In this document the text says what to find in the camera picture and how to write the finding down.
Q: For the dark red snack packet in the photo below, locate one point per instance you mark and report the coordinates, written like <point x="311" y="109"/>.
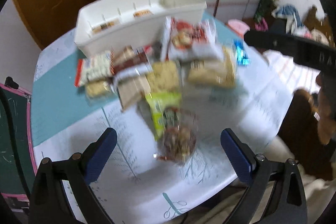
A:
<point x="130" y="64"/>

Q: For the red white cracker packet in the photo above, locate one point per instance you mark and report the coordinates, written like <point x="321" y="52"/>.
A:
<point x="97" y="67"/>

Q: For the clear puffed rice packet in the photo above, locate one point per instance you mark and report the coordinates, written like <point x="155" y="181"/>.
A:
<point x="215" y="72"/>

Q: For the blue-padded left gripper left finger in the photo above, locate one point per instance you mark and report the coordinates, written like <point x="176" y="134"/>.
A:
<point x="49" y="202"/>

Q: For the beige biscuit packet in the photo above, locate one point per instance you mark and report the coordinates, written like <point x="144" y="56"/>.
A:
<point x="164" y="77"/>

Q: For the person's hand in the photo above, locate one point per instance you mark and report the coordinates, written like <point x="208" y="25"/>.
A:
<point x="326" y="125"/>

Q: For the pink plastic stool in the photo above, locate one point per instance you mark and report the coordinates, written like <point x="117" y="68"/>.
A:
<point x="237" y="26"/>

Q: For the clear nut mix packet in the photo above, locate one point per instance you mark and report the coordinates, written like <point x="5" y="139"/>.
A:
<point x="178" y="141"/>

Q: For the green snack packet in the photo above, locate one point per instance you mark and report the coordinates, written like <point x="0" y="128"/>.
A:
<point x="160" y="106"/>

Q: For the red apple chips bag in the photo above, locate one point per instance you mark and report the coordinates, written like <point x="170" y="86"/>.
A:
<point x="183" y="41"/>

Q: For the green chalkboard pink frame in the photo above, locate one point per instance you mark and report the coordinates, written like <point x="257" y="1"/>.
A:
<point x="18" y="166"/>

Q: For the blue white candy packet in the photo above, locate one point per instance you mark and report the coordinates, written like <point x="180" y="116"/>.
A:
<point x="242" y="58"/>

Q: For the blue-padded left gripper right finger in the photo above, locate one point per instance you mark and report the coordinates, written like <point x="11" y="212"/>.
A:
<point x="287" y="201"/>

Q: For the white plastic storage bin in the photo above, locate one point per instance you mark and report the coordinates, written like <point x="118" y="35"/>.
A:
<point x="113" y="24"/>

